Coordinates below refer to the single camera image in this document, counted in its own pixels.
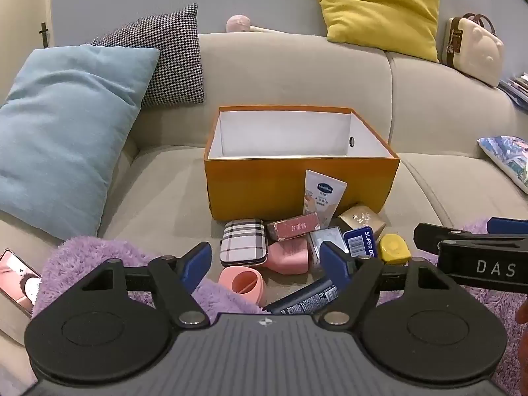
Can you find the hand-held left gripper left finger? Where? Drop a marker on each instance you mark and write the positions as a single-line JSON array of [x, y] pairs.
[[197, 263]]

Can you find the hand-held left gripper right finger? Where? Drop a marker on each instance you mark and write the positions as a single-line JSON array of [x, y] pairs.
[[335, 260]]

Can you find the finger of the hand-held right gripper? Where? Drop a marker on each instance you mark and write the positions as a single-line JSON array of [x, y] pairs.
[[507, 225], [437, 235]]

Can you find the blue tin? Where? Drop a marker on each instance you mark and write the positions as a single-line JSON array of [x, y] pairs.
[[363, 242]]

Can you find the pink plastic bottle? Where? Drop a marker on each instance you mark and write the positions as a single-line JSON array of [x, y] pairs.
[[288, 258]]

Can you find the dark blue tube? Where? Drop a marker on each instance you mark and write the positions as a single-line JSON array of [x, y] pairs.
[[305, 297]]

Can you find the pink round container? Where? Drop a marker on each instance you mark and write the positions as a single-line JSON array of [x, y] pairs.
[[243, 284]]

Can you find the plaid zip case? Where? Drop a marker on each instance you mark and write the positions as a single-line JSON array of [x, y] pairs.
[[243, 241]]

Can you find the gold small box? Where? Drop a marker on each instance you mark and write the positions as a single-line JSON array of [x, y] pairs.
[[363, 216]]

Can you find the red rectangular box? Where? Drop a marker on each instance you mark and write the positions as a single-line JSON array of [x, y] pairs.
[[293, 227]]

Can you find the white hand cream tube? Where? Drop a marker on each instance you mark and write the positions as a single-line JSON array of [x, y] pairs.
[[324, 192]]

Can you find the orange cardboard box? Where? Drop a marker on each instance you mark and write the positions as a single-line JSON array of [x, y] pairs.
[[264, 189]]

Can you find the person's right hand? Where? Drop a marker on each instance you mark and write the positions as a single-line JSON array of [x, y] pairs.
[[524, 311]]

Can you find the blue printed pillow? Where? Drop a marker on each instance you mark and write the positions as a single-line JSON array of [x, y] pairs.
[[509, 156]]

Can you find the purple fluffy blanket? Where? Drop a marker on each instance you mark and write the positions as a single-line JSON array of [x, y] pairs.
[[103, 251]]

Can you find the stack of magazines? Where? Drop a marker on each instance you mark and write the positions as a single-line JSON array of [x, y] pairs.
[[515, 88]]

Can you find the cream mini suitcase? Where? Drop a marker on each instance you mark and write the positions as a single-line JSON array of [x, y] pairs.
[[474, 51]]

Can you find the smartphone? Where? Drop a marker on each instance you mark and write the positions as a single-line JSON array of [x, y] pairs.
[[16, 280]]

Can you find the light blue pillow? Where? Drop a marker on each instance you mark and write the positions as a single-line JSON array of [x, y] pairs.
[[66, 132]]

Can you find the beige sofa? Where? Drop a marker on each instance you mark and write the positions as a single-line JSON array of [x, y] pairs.
[[288, 70]]

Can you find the houndstooth pillow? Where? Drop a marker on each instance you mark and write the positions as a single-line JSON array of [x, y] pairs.
[[173, 57]]

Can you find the yellow pillow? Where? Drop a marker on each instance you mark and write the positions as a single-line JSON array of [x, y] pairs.
[[379, 6]]

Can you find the pink plush ball stick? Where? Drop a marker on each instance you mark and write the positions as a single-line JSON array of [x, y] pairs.
[[239, 24]]

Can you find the dark wall hook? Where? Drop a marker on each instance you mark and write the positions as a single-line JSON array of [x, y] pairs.
[[43, 33]]

